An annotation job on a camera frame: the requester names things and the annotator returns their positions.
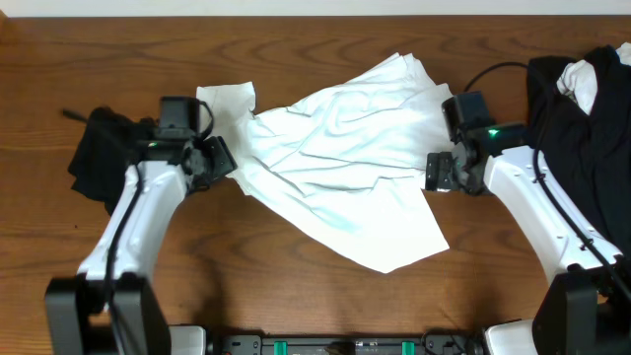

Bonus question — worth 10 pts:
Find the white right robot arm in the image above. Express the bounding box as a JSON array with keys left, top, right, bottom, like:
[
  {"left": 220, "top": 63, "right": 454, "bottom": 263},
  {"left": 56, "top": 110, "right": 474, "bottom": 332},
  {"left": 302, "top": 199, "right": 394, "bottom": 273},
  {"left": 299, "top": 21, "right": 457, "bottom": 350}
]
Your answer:
[{"left": 425, "top": 123, "right": 630, "bottom": 354}]

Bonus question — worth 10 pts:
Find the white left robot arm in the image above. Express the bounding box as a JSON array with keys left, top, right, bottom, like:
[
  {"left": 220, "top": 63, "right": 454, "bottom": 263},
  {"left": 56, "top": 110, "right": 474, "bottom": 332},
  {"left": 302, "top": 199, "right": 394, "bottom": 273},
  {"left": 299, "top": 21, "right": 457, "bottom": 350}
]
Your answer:
[{"left": 44, "top": 136, "right": 237, "bottom": 354}]

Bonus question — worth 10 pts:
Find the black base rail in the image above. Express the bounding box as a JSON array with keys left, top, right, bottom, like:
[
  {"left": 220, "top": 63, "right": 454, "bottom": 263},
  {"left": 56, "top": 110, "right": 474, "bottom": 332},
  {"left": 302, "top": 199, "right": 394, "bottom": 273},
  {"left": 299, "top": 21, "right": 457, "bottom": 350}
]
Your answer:
[{"left": 167, "top": 332, "right": 484, "bottom": 355}]

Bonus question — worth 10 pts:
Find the black garment pile right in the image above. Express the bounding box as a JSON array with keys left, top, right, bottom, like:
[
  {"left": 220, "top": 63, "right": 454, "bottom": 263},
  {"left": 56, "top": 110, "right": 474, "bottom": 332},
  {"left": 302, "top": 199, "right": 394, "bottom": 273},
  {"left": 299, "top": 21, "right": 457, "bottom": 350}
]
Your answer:
[{"left": 526, "top": 45, "right": 630, "bottom": 255}]

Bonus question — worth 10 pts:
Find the white garment in pile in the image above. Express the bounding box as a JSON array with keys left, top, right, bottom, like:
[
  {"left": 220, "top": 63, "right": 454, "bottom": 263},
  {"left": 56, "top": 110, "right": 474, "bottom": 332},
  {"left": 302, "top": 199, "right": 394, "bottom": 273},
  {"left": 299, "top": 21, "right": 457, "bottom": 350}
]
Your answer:
[{"left": 556, "top": 42, "right": 630, "bottom": 120}]

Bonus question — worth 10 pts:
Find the folded black garment left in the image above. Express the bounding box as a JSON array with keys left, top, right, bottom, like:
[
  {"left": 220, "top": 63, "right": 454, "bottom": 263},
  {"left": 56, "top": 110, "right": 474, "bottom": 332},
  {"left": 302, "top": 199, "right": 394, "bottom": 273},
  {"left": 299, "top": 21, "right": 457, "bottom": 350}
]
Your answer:
[{"left": 61, "top": 106, "right": 157, "bottom": 215}]

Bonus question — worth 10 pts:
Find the white t-shirt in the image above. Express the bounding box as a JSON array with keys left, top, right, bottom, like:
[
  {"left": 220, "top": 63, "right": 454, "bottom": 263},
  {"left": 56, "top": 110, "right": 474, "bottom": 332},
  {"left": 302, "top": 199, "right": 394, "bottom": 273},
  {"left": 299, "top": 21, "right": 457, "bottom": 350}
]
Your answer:
[{"left": 196, "top": 53, "right": 452, "bottom": 273}]

